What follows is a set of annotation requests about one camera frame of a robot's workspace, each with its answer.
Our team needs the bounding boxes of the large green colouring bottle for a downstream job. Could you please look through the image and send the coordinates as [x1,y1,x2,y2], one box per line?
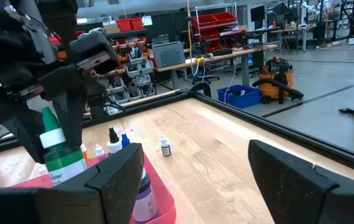
[39,106,88,187]

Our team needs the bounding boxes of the wooden table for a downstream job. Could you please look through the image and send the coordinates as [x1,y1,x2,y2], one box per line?
[269,24,317,52]

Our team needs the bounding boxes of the small orange bottle yellow label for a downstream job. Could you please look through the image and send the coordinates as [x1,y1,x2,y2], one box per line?
[80,142,90,161]

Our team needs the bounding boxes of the white wire shelf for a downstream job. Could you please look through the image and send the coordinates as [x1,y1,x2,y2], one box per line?
[194,2,240,52]

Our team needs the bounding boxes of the cardboard box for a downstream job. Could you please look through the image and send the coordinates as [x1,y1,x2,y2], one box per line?
[102,21,121,35]

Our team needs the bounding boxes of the rack of grey parts bins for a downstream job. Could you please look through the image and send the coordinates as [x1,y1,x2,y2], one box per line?
[111,37,157,105]

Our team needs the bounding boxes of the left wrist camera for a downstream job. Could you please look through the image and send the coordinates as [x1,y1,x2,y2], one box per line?
[69,30,121,75]

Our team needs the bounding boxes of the yellow cord with plug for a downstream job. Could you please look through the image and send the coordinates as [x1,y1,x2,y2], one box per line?
[185,0,204,77]

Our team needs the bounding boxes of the black workstation frame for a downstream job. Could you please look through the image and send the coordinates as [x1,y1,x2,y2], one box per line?
[319,0,354,38]

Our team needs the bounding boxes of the large blue-tipped colouring bottle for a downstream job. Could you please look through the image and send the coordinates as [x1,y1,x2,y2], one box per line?
[121,133,131,149]

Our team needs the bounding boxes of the white cable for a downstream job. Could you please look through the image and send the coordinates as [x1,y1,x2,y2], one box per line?
[223,63,238,105]

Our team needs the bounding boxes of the blue plastic floor bin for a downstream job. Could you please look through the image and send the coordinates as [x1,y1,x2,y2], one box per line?
[216,84,262,110]

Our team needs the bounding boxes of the wooden workbench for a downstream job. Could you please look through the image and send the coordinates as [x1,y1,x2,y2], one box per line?
[153,44,279,91]

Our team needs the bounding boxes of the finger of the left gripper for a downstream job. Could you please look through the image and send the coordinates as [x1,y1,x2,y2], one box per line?
[0,105,45,164]
[52,90,86,150]

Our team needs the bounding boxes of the orange shop vacuum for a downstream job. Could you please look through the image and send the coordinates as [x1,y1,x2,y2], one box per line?
[251,55,305,105]

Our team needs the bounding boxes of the red storage bin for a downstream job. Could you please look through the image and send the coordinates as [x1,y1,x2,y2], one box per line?
[116,18,133,33]
[212,11,237,25]
[192,14,218,29]
[129,17,145,31]

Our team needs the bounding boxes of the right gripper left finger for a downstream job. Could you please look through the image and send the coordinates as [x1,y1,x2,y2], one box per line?
[0,142,145,224]

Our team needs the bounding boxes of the black computer monitor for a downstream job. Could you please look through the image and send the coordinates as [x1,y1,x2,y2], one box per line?
[250,4,266,22]

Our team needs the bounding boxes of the black office chair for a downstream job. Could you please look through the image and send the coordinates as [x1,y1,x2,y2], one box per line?
[192,63,221,85]

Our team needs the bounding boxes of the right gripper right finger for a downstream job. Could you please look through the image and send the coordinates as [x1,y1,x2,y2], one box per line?
[248,139,354,224]

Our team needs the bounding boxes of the black aluminium table frame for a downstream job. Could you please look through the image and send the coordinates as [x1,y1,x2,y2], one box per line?
[0,82,354,180]

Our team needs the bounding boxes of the grey equipment case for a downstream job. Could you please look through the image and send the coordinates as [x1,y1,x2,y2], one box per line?
[151,41,186,69]

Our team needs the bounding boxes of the pink translucent plastic bin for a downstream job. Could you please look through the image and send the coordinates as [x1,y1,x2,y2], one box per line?
[8,154,177,224]

